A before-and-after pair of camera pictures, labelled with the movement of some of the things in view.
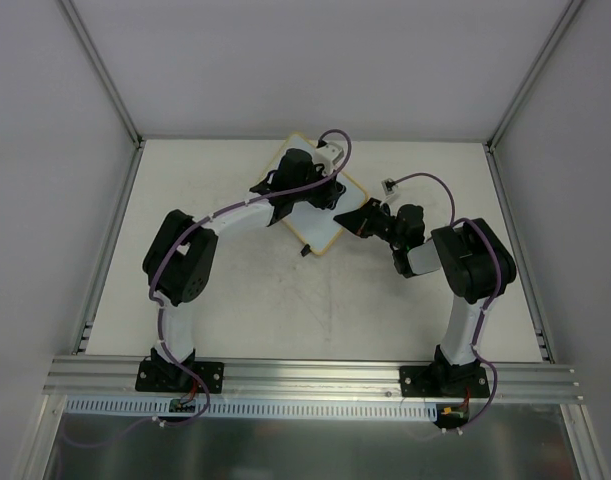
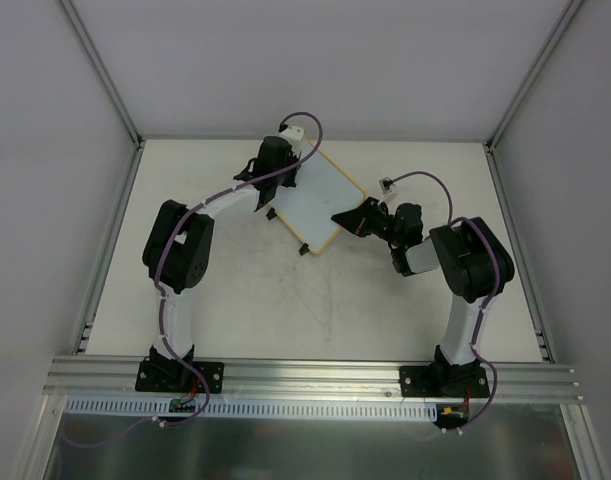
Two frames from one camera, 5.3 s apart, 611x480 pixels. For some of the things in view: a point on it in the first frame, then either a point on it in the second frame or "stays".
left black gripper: x=323 y=190 → x=267 y=189
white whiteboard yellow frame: x=316 y=227 stays
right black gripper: x=375 y=220 stays
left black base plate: x=178 y=376 stays
